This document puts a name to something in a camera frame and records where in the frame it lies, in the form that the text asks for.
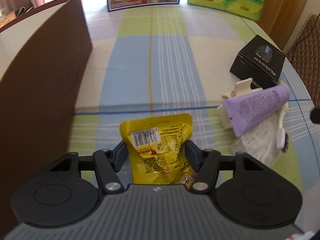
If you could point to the brown cardboard storage box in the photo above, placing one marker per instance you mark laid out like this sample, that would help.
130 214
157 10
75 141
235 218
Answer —
44 54

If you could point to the white handled brush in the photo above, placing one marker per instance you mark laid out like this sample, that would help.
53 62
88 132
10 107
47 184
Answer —
282 138

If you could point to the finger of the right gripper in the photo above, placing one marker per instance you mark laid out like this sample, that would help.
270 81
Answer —
315 116

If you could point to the cream hair claw clip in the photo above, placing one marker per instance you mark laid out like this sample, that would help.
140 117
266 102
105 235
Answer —
241 88

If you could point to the quilted brown chair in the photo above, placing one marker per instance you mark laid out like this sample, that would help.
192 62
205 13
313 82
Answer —
304 56

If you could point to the purple cream tube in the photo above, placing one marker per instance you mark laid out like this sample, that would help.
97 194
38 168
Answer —
248 111

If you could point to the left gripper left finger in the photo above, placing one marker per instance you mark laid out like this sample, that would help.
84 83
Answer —
107 164

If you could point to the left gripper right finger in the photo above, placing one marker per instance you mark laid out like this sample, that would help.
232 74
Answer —
206 164

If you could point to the clear floss pick box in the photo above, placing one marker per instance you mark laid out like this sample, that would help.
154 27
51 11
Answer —
260 142

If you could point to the yellow snack packet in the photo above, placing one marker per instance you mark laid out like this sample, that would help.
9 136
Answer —
156 149

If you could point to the black shaver box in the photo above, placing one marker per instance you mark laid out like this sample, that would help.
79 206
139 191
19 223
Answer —
259 60

